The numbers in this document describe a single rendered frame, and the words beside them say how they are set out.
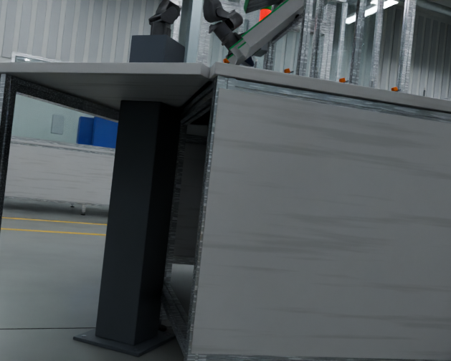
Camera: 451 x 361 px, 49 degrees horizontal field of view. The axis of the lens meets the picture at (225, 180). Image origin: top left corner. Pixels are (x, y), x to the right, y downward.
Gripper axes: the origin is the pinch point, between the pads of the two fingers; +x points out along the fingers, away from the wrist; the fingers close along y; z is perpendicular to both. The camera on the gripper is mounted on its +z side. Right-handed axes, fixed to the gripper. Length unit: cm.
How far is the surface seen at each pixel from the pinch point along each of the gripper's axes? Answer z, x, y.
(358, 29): 14, 15, -53
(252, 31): -11.0, -4.5, -47.9
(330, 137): -23, 29, -74
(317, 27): 21.7, 7.6, -21.1
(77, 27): 77, -261, 791
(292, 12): 2.0, -1.4, -49.9
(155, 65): -44, -12, -64
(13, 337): -128, 22, -13
